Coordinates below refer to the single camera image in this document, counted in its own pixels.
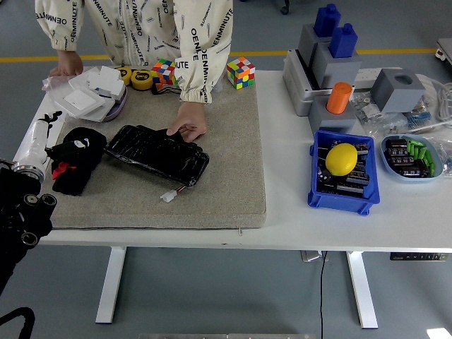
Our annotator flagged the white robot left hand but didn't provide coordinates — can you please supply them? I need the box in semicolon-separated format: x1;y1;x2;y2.
13;110;64;167

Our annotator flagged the person's right hand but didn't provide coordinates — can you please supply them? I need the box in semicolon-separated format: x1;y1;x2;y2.
48;49;85;78

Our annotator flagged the person's left hand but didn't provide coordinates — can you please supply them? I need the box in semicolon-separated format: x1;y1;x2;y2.
166;101;208;143

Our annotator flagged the black rag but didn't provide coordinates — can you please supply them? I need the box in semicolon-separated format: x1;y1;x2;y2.
44;126;108;197

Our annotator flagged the black glossy panel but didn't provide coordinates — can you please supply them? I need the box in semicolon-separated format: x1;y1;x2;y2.
103;124;210;187

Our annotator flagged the black table control panel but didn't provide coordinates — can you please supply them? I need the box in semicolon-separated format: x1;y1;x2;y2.
389;251;449;262

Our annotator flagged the clear plastic bag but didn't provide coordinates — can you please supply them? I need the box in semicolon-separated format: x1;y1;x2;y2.
41;74;77;107

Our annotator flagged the white flat square box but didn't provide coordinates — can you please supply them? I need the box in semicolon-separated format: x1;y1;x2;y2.
52;88;107;119

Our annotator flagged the white cardboard box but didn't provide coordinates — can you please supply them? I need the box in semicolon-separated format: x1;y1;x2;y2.
69;65;126;105

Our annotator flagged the grey-brown mat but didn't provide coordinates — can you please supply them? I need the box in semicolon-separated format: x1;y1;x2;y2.
49;69;267;230

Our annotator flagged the multicolour puzzle cube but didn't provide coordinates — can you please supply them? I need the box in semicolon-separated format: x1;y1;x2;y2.
150;58;179;91
226;56;256;90

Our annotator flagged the yellow tape measure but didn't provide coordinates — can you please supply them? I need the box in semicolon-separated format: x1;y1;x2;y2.
130;69;154;91
116;66;133;86

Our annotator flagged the purple tray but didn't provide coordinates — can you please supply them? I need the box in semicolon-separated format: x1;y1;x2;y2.
94;84;128;124

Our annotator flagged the orange cylinder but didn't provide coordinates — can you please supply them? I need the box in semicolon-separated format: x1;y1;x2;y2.
326;81;354;114

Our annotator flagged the yellow lemon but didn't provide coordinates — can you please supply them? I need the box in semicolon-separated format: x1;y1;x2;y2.
325;143;359;177

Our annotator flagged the white table leg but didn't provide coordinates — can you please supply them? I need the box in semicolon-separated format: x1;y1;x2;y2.
95;246;127;324
345;251;379;330

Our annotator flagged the blue bottle-shaped block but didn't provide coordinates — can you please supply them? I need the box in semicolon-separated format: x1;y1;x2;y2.
313;3;342;38
328;23;359;59

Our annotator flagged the blue plastic bin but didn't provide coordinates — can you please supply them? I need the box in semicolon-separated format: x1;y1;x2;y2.
307;129;381;216

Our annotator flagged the clear bag of metal parts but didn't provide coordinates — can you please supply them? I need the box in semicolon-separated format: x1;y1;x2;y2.
351;90;386;123

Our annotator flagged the clear bag of screws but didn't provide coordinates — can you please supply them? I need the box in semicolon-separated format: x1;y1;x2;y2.
367;112;412;139

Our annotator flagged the grey block with round hole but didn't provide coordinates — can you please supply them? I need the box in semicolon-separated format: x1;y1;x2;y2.
370;68;427;114

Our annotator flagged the blue resistor bundle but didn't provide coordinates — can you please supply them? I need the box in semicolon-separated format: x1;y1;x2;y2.
405;111;432;130

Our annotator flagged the light blue tray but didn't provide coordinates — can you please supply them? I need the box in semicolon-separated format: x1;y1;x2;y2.
380;133;444;184

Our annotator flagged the thin white rod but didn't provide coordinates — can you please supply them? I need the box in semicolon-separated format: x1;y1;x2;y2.
409;119;452;133

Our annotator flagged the crumpled clear bag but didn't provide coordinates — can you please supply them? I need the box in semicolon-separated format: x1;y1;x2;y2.
420;133;452;177

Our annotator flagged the white cart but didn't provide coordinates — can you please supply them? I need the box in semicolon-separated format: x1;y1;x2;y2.
434;37;452;68

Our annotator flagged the white wire connector plug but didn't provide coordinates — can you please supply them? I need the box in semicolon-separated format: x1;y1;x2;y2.
160;183;188;203

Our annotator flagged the light grey enclosure box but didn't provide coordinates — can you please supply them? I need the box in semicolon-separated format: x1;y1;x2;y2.
282;49;335;117

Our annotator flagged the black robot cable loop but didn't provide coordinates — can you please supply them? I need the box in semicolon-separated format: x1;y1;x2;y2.
0;306;36;339

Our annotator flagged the silver table bracket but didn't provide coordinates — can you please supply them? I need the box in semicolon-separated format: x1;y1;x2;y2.
301;250;329;263

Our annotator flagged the black hanging cable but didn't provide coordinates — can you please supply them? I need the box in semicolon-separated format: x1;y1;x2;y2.
319;251;329;339

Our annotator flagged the white cable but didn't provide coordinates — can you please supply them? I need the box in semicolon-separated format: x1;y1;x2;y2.
418;73;452;123

